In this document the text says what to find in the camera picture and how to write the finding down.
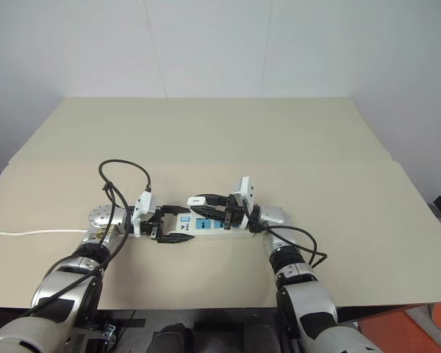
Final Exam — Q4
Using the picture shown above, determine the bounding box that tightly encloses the orange floor object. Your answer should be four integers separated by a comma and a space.
354, 302, 441, 353

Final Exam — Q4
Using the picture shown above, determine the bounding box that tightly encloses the metal clamp under table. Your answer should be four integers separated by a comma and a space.
100, 323, 119, 343

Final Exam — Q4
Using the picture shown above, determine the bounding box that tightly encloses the dark rounded shape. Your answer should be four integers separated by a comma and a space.
152, 323, 194, 353

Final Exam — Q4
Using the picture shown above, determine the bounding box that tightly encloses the white blue power strip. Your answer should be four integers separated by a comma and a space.
126, 212, 262, 243

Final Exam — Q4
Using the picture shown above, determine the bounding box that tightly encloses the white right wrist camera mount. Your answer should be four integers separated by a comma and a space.
230, 176, 259, 229

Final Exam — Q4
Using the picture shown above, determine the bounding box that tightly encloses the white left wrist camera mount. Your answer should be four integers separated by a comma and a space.
131, 188, 157, 237

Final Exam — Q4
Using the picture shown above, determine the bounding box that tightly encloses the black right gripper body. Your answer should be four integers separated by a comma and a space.
223, 193, 249, 231

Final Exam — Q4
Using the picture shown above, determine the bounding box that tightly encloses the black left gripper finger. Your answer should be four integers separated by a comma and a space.
156, 232, 196, 246
160, 204, 190, 222

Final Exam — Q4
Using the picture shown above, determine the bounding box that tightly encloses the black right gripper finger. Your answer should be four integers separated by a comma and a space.
190, 205, 229, 221
204, 192, 231, 207

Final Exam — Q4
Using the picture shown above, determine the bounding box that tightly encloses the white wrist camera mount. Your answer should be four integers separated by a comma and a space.
131, 188, 157, 237
230, 176, 259, 229

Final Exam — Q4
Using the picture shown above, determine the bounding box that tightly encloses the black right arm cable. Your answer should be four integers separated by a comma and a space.
242, 200, 329, 270

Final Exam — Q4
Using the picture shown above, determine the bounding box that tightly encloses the white power strip cord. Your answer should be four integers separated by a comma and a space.
0, 228, 90, 238

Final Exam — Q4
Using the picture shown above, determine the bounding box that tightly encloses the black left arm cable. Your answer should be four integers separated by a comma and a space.
21, 159, 154, 321

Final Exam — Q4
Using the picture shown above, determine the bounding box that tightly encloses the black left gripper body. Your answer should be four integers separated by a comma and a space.
138, 204, 170, 243

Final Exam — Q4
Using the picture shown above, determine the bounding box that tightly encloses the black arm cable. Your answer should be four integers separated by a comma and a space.
21, 159, 154, 321
242, 200, 329, 270

